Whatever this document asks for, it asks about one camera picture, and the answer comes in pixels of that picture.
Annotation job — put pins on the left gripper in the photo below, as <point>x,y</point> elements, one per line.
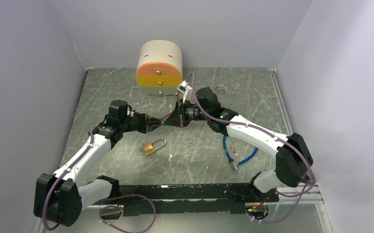
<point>150,123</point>

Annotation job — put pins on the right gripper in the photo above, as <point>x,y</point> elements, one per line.
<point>178,118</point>

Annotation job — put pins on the red cable lock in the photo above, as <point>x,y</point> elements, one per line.
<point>171,107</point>

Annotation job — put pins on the brass padlock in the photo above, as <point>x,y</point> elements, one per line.
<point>152,147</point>

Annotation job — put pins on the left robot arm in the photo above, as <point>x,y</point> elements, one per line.
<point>59,198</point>

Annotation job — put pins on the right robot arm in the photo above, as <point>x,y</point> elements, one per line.
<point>293,160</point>

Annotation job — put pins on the beige drawer cabinet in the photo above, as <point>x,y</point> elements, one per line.
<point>160,68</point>

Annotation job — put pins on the blue lock keys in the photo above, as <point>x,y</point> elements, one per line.
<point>232,149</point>

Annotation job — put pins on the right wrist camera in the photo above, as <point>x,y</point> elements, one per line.
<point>185,89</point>

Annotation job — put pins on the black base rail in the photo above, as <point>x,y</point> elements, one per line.
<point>191,198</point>

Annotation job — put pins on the blue cable lock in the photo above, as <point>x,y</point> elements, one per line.
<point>245,151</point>

